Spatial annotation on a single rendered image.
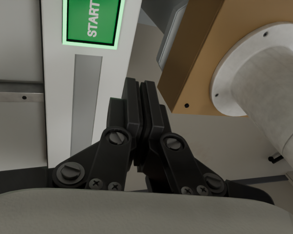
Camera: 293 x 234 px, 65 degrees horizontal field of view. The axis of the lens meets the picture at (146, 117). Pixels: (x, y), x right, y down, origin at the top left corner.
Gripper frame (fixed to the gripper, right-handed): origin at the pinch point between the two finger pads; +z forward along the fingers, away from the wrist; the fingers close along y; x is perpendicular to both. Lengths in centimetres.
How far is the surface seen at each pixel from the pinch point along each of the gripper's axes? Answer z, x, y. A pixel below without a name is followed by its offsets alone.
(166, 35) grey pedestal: 32.8, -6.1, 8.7
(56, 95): 14.4, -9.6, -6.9
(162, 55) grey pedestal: 32.2, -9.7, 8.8
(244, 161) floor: 150, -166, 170
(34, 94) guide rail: 24.4, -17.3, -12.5
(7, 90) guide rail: 24.0, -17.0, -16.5
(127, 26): 15.8, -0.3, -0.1
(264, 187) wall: 146, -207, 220
